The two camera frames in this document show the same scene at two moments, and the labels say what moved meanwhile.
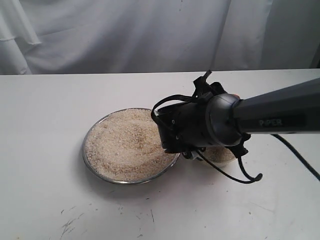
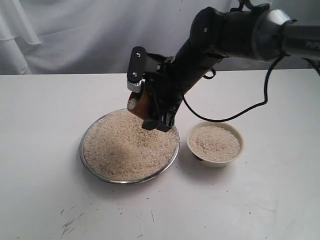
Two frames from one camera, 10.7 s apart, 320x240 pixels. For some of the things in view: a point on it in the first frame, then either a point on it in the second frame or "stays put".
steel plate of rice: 125,146 stays put
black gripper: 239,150 → 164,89
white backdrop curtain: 83,36 stays put
